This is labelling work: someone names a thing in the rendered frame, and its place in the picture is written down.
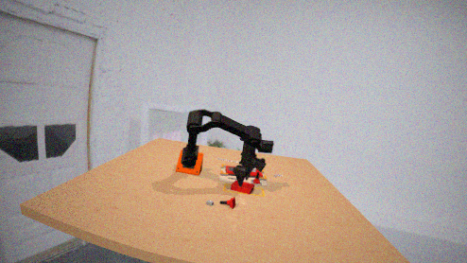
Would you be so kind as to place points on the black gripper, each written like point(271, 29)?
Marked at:
point(244, 171)

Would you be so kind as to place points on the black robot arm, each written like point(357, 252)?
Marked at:
point(251, 136)

